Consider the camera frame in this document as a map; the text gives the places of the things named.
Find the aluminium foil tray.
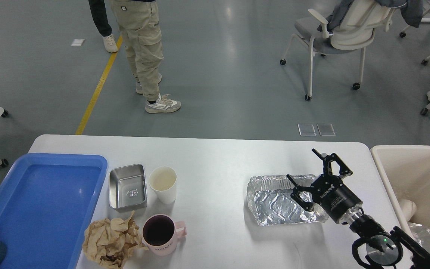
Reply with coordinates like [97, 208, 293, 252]
[246, 175, 329, 226]

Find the foil trash in bin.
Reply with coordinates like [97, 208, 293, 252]
[408, 222, 430, 253]

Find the white tube in bin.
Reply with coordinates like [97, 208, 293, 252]
[398, 199, 417, 222]

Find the pink mug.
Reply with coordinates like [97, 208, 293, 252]
[142, 214, 187, 256]

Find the square steel container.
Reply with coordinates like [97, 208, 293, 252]
[109, 164, 148, 212]

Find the white paper cup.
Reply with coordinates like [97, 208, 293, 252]
[149, 166, 177, 204]

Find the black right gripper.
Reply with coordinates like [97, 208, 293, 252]
[286, 149, 363, 224]

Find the person in black trousers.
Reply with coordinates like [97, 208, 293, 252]
[88, 0, 118, 53]

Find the person in beige trousers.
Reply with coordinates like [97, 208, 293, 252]
[110, 0, 181, 114]

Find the blue plastic tray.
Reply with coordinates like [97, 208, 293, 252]
[0, 153, 108, 269]

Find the crumpled brown paper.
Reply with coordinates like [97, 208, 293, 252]
[82, 211, 148, 269]

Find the beige plastic bin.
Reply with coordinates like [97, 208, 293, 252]
[371, 145, 430, 236]

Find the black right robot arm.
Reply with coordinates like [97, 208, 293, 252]
[287, 149, 430, 269]

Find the white office chair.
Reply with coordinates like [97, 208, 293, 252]
[280, 0, 407, 102]

